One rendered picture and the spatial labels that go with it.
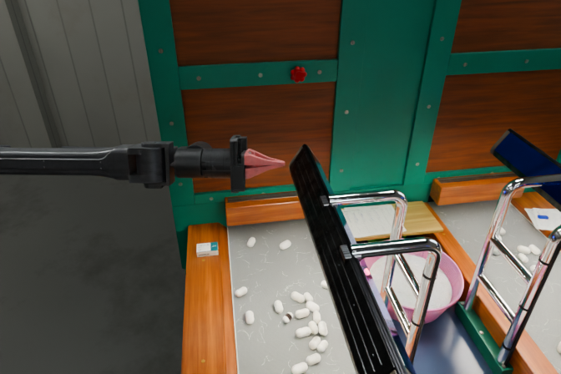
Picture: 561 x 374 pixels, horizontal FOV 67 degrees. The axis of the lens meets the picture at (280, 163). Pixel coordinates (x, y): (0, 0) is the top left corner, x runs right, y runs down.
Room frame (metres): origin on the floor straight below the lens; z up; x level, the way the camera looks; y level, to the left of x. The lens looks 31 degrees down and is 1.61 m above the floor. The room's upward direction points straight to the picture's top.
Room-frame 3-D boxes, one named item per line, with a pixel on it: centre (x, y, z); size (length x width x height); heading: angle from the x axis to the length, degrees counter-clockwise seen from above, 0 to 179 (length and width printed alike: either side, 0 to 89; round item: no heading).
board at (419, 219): (1.05, -0.32, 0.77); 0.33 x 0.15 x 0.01; 99
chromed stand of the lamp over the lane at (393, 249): (0.63, -0.19, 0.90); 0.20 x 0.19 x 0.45; 9
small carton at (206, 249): (0.91, 0.21, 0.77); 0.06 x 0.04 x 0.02; 99
